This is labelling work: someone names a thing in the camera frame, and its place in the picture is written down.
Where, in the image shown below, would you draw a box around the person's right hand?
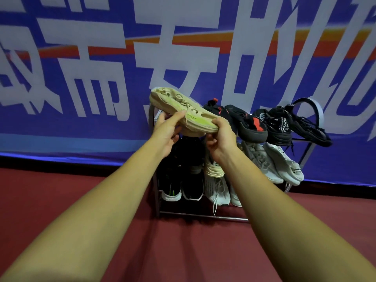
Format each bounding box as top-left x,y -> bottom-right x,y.
204,116 -> 239,165

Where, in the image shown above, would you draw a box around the person's left hand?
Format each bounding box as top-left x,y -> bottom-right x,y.
150,110 -> 186,158

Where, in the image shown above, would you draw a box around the beige knit sneaker plain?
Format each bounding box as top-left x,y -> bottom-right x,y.
149,86 -> 221,135

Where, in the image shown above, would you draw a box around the beige sneaker green stripe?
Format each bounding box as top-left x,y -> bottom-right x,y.
179,127 -> 208,138

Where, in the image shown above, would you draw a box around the tan chunky sneaker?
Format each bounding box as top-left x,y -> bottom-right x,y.
204,154 -> 226,179

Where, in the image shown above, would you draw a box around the black shoe orange marks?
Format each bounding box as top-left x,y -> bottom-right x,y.
158,139 -> 183,178

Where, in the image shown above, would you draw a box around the black orange sneaker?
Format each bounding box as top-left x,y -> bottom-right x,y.
181,137 -> 205,175

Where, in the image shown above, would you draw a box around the grey white sneaker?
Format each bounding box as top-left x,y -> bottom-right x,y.
240,140 -> 284,185
262,142 -> 305,191

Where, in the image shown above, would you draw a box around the white knit sneaker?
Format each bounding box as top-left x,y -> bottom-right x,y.
204,173 -> 232,217
226,180 -> 243,208

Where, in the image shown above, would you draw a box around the black green sneaker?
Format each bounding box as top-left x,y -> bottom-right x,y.
159,172 -> 183,202
181,172 -> 205,202

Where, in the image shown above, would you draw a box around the black strap sneaker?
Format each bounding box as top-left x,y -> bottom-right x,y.
252,108 -> 294,156

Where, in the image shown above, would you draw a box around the grey metal shoe rack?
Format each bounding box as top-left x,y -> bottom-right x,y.
148,97 -> 325,223

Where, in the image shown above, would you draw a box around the plain black shoe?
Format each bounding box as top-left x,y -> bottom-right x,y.
268,105 -> 333,148

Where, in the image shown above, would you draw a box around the person's right forearm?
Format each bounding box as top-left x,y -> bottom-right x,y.
216,149 -> 376,282

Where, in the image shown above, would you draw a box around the person's left forearm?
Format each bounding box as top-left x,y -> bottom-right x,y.
0,137 -> 168,282

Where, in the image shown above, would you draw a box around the blue printed wall banner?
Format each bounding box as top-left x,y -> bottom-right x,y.
0,0 -> 376,188

